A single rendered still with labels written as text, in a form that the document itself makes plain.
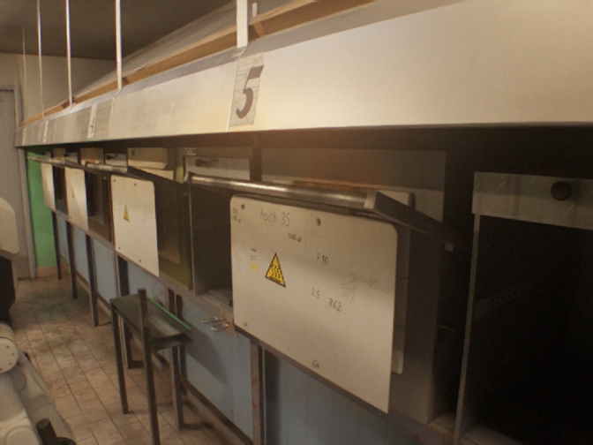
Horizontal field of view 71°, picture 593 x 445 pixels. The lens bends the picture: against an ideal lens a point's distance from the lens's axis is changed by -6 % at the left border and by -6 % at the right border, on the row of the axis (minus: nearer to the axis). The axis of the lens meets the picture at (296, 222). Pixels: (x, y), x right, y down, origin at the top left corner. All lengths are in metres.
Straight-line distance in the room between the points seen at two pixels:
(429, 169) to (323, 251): 0.29
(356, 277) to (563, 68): 0.60
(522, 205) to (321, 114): 0.38
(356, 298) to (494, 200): 0.34
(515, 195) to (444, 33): 0.35
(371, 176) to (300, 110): 0.35
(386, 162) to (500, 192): 0.29
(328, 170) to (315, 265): 0.26
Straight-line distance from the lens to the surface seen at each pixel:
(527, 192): 0.82
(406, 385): 1.10
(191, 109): 1.10
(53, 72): 5.67
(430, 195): 0.94
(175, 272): 2.09
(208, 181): 1.18
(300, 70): 0.77
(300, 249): 1.06
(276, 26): 0.92
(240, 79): 0.92
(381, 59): 0.64
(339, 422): 1.44
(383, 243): 0.87
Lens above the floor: 1.48
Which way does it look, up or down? 10 degrees down
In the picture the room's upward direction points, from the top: straight up
